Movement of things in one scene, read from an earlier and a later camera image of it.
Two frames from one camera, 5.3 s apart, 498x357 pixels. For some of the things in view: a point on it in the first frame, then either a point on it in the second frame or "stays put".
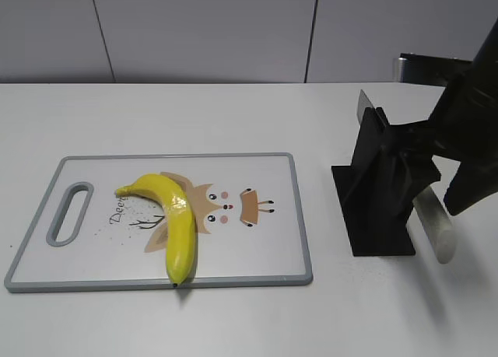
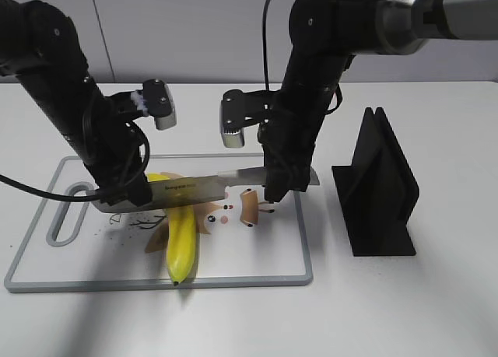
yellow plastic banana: (180, 250) stays put
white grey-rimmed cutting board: (250, 229) stays put
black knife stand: (373, 229) stays put
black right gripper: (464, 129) → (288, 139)
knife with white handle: (429, 210) → (192, 188)
